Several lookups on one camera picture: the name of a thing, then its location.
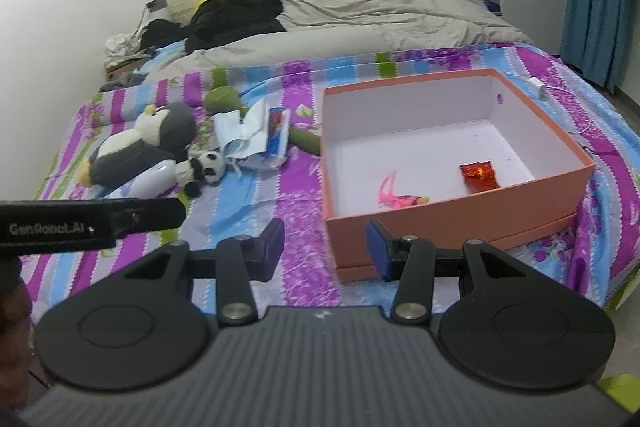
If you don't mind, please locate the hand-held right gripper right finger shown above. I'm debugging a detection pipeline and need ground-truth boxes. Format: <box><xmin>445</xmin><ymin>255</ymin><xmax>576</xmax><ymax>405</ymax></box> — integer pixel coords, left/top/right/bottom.
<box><xmin>365</xmin><ymin>218</ymin><xmax>526</xmax><ymax>324</ymax></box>

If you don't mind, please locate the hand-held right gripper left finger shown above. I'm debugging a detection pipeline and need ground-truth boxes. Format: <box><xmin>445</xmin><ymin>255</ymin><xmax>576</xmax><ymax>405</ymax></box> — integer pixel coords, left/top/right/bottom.
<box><xmin>125</xmin><ymin>218</ymin><xmax>286</xmax><ymax>327</ymax></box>

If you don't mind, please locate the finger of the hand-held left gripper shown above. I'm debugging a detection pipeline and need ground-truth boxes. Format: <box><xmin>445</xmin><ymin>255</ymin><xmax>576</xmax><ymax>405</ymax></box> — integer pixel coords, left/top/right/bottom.
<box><xmin>112</xmin><ymin>197</ymin><xmax>186</xmax><ymax>240</ymax></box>

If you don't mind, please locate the blue face mask packet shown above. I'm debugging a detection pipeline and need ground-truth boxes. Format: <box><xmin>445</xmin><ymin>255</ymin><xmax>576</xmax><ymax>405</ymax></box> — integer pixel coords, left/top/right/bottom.
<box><xmin>214</xmin><ymin>99</ymin><xmax>268</xmax><ymax>168</ymax></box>

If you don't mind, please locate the orange cardboard box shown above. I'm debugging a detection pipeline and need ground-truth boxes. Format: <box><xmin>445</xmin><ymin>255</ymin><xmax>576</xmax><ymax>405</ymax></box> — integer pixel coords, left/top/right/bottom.
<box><xmin>320</xmin><ymin>68</ymin><xmax>597</xmax><ymax>283</ymax></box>

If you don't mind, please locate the white spray bottle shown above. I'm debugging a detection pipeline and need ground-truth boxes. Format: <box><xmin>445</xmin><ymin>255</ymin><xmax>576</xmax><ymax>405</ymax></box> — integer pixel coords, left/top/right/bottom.
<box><xmin>107</xmin><ymin>159</ymin><xmax>178</xmax><ymax>200</ymax></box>

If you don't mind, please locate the striped floral bed sheet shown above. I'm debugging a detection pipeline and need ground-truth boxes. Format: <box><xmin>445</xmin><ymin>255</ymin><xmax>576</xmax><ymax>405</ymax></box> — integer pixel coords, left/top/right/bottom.
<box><xmin>35</xmin><ymin>42</ymin><xmax>640</xmax><ymax>310</ymax></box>

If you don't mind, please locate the pink plastic toy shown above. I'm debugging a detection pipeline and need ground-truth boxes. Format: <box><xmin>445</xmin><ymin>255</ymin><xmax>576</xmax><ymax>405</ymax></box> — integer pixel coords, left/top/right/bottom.
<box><xmin>377</xmin><ymin>172</ymin><xmax>431</xmax><ymax>210</ymax></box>

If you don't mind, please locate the small panda plush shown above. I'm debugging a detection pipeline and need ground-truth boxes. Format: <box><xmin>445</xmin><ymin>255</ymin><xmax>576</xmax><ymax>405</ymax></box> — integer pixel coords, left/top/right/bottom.
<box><xmin>175</xmin><ymin>149</ymin><xmax>227</xmax><ymax>198</ymax></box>

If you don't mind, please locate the grey white penguin plush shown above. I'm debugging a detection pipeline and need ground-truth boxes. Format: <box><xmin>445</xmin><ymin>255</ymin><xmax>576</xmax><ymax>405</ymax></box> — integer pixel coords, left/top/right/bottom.
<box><xmin>77</xmin><ymin>102</ymin><xmax>198</xmax><ymax>188</ymax></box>

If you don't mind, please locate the white red printed plastic packet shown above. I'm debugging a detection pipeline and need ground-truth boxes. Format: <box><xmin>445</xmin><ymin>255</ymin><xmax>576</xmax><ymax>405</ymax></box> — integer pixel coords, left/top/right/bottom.
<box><xmin>245</xmin><ymin>107</ymin><xmax>292</xmax><ymax>170</ymax></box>

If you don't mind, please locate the red foil candy wrapper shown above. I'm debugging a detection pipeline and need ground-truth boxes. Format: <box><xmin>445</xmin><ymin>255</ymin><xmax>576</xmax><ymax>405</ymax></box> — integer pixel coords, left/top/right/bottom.
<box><xmin>460</xmin><ymin>161</ymin><xmax>500</xmax><ymax>194</ymax></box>

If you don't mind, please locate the long green spoon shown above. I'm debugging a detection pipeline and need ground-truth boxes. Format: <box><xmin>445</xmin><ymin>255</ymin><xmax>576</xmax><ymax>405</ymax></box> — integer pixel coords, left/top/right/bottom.
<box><xmin>202</xmin><ymin>84</ymin><xmax>323</xmax><ymax>155</ymax></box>

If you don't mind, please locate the white crumpled cloth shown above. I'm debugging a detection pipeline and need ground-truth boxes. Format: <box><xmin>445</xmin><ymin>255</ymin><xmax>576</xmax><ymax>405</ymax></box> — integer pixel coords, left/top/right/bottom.
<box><xmin>104</xmin><ymin>33</ymin><xmax>146</xmax><ymax>68</ymax></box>

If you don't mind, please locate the dark cloth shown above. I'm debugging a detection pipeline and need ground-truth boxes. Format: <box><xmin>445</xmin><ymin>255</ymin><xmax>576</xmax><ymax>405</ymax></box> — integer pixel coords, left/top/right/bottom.
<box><xmin>140</xmin><ymin>19</ymin><xmax>190</xmax><ymax>52</ymax></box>

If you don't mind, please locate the black jacket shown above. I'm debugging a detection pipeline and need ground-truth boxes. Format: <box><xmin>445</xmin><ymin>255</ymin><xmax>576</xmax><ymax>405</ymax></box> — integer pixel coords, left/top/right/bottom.
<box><xmin>187</xmin><ymin>0</ymin><xmax>287</xmax><ymax>55</ymax></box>

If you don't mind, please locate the grey duvet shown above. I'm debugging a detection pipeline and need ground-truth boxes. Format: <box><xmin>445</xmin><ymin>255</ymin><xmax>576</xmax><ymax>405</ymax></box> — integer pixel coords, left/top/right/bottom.
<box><xmin>142</xmin><ymin>0</ymin><xmax>533</xmax><ymax>85</ymax></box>

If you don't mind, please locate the blue curtain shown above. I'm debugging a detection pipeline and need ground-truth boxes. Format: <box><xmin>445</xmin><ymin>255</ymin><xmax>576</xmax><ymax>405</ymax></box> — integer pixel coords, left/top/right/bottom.
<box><xmin>560</xmin><ymin>0</ymin><xmax>635</xmax><ymax>95</ymax></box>

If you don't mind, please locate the white charger cable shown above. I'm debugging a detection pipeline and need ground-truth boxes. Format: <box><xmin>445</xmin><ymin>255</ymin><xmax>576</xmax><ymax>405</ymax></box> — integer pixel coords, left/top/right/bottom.
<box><xmin>545</xmin><ymin>84</ymin><xmax>608</xmax><ymax>135</ymax></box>

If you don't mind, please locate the lime green strap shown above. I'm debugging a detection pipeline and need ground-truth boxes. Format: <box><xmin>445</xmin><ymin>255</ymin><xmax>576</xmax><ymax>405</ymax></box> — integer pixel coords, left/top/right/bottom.
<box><xmin>599</xmin><ymin>374</ymin><xmax>640</xmax><ymax>404</ymax></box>

